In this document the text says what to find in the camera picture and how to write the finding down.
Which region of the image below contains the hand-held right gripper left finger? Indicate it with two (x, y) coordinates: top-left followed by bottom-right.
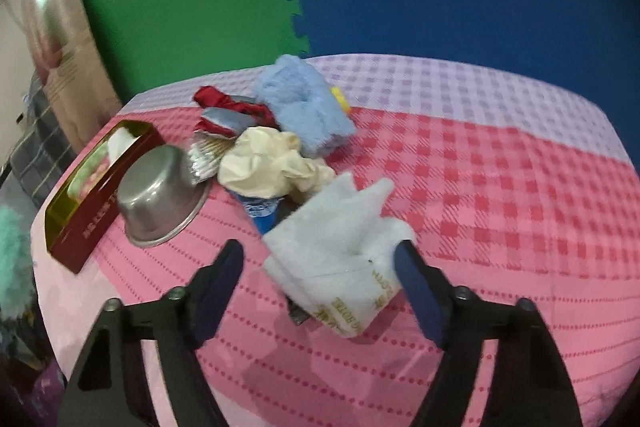
(57, 238), (246, 427)

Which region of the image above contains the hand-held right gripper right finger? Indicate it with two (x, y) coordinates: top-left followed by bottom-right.
(393, 239), (583, 427)

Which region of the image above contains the white towel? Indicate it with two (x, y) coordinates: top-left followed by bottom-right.
(262, 173), (417, 339)

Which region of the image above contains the small dark object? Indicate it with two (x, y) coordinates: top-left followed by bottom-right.
(286, 296), (310, 327)

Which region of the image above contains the blue and white packet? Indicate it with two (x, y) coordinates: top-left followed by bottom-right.
(231, 190), (290, 236)

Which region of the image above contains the pink checkered blanket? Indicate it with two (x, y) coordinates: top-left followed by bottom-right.
(30, 53), (632, 427)

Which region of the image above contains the stainless steel bowl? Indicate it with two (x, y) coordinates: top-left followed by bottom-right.
(116, 145), (213, 249)

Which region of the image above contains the red tissue box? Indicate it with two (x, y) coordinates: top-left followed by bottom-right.
(45, 120), (166, 275)

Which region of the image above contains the grey fabric piece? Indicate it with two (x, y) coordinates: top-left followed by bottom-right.
(200, 96), (277, 138)

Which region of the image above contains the red shiny wrapper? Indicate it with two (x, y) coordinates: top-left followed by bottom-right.
(193, 86), (271, 132)

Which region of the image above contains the light blue fluffy cloth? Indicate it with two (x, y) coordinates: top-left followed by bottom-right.
(255, 54), (357, 159)

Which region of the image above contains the yellow toy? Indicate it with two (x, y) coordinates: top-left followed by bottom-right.
(331, 87), (352, 114)

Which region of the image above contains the grey quilted cushion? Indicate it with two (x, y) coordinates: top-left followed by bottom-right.
(10, 74), (78, 208)

